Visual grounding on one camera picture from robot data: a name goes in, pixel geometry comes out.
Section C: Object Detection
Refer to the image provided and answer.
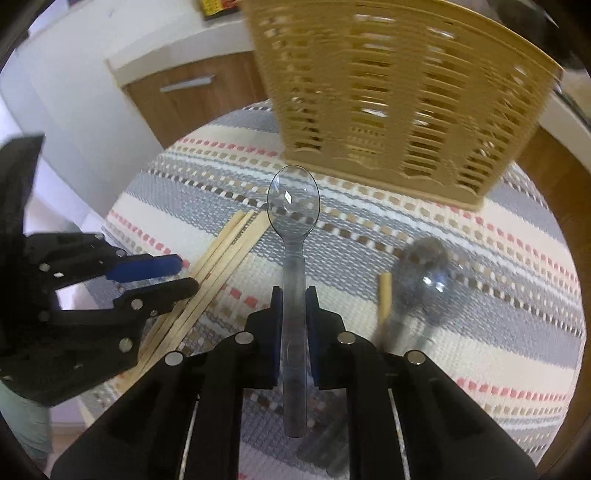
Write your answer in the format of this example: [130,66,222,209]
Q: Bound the clear plastic spoon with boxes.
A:
[298,235,467,478]
[266,164,321,438]

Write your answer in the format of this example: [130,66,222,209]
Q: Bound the silver drawer handle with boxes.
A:
[160,75,216,94]

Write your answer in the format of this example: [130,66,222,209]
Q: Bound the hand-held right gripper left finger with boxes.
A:
[51,285,284,480]

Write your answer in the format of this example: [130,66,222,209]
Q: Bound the white kitchen countertop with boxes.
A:
[28,0,254,86]

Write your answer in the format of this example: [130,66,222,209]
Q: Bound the person's light green clothing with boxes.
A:
[0,382,52,464]

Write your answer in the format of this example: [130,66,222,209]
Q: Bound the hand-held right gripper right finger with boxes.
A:
[305,285,539,480]

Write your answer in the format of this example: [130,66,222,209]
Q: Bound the wooden kitchen base cabinet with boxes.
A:
[107,50,278,149]

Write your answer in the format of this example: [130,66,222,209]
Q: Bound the tan plastic utensil basket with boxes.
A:
[242,0,565,212]

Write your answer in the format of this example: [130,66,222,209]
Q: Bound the striped woven table mat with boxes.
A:
[85,99,580,480]

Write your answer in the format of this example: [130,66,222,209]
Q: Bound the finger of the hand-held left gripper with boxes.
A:
[24,232,184,290]
[45,277,201,360]

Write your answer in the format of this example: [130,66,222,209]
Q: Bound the wooden chopstick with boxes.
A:
[131,215,265,377]
[378,272,393,325]
[139,210,256,370]
[139,211,247,365]
[122,218,272,386]

